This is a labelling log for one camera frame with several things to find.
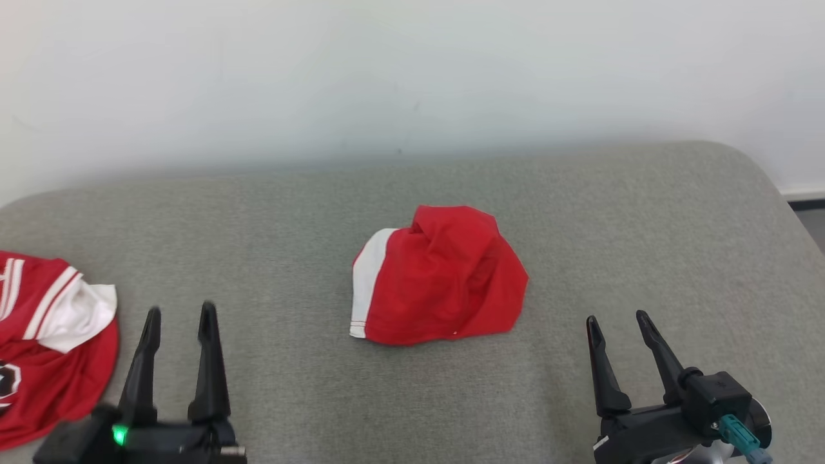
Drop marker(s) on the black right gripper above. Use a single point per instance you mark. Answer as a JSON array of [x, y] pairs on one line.
[[638, 438]]

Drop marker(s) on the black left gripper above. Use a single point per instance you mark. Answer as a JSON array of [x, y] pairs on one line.
[[167, 448]]

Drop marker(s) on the red basketball jersey white trim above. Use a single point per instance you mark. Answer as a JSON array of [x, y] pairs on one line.
[[58, 380]]

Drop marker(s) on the red shorts with white stripe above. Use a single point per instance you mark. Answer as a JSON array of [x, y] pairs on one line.
[[445, 283]]

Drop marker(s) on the grey fabric sofa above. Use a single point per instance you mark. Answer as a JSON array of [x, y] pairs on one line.
[[290, 225]]

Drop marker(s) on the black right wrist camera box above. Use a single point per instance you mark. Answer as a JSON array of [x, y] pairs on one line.
[[715, 399]]

